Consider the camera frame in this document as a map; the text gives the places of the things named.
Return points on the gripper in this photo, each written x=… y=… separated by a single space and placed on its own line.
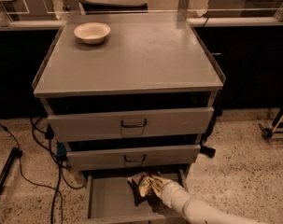
x=171 y=192

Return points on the brown and yellow chip bag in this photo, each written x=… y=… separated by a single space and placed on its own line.
x=141 y=187

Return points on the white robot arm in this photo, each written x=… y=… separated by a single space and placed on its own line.
x=194 y=211

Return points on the bottom grey drawer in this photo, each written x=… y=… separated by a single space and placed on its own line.
x=111 y=199

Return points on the grey drawer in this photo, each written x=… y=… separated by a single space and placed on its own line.
x=132 y=157
x=130 y=124
x=111 y=199

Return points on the middle grey drawer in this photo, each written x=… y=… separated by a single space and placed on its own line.
x=132 y=157

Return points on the top grey drawer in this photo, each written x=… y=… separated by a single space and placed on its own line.
x=130 y=124

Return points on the grey drawer cabinet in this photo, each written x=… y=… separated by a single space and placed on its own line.
x=150 y=61

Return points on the black plug on floor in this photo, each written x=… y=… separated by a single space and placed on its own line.
x=208 y=151

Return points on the black wheeled cart base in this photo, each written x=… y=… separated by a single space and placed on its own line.
x=277 y=126

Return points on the black stand leg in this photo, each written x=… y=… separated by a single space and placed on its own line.
x=13 y=155

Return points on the white bowl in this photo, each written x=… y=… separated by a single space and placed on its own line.
x=92 y=32

